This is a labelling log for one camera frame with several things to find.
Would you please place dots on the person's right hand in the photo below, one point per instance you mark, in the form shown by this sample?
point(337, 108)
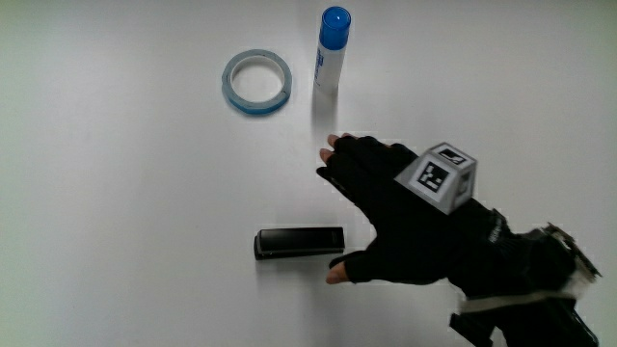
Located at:
point(405, 231)

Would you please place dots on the black stapler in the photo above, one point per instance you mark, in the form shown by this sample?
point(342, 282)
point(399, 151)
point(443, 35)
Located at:
point(299, 241)

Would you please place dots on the person's right forearm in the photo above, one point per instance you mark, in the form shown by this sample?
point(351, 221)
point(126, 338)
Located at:
point(535, 270)

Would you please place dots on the blue and white glue stick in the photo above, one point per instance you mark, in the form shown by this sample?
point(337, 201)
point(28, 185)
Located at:
point(330, 53)

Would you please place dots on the blue tape roll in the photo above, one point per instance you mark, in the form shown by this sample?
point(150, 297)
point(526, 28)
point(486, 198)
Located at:
point(231, 91)

